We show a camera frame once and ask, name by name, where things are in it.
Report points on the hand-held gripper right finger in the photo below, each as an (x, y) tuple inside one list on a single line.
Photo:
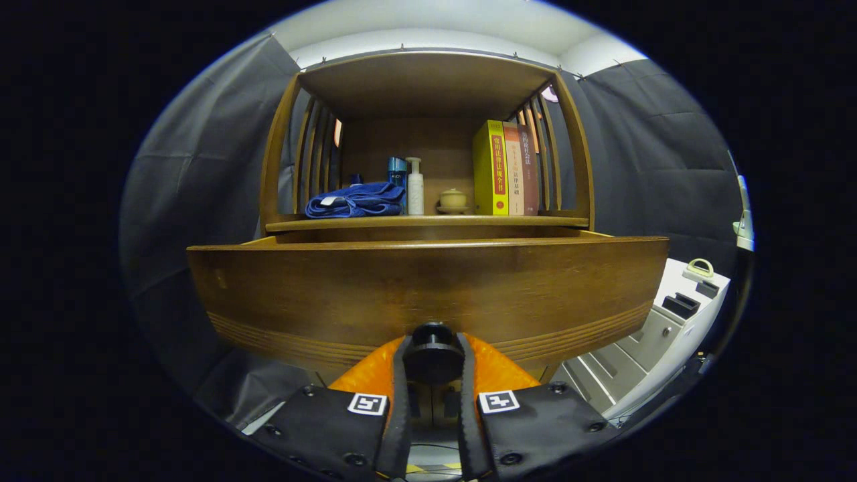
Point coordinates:
[(466, 422)]

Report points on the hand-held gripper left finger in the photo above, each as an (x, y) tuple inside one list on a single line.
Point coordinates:
[(400, 415)]

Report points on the black drawer knob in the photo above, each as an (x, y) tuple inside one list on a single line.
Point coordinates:
[(434, 358)]

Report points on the wooden drawer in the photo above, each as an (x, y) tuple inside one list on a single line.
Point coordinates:
[(402, 288)]

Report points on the wooden cabinet door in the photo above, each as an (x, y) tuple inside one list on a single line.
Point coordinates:
[(442, 402), (428, 402)]

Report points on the wooden countertop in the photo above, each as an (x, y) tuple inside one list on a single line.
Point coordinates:
[(428, 221)]

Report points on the white side cabinet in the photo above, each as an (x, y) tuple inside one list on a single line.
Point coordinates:
[(669, 335)]

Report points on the wooden cabinet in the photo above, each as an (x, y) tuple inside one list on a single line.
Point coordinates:
[(415, 87)]

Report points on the blue folded towel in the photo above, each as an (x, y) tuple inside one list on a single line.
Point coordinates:
[(355, 201)]

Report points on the white pump bottle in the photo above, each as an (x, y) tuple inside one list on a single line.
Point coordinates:
[(415, 194)]

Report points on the beige lidded tea bowl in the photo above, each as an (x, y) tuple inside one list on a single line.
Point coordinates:
[(453, 199)]

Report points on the large black block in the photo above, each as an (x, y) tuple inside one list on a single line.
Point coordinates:
[(680, 306)]

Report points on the tall blue bottle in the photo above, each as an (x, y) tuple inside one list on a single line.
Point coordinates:
[(397, 171)]

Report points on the brown book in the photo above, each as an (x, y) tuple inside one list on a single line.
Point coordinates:
[(530, 181)]

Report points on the orange and white book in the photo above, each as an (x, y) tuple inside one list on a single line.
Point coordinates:
[(514, 174)]

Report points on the thick yellow book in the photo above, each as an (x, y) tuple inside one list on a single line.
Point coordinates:
[(487, 167)]

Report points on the small black block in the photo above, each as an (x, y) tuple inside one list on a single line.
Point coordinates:
[(707, 289)]

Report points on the white stand device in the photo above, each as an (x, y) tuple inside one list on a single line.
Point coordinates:
[(743, 227)]

